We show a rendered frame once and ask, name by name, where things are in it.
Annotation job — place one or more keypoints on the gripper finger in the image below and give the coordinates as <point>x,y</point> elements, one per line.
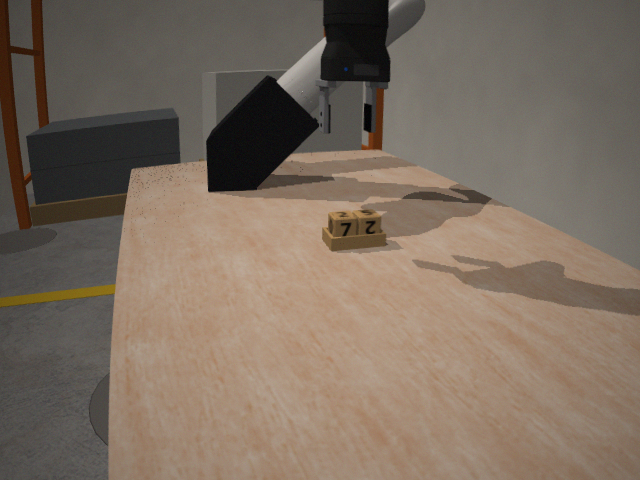
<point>370,105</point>
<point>324,107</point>

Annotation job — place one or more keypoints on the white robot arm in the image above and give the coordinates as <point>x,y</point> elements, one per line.
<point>300,80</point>

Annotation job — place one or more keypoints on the tan wooden tray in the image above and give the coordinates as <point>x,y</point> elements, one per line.
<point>353,242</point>

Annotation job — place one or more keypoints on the tan wooden number cube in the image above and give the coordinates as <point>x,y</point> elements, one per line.
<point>342,223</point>
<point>368,222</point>

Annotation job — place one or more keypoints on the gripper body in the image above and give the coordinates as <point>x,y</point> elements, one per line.
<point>355,47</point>

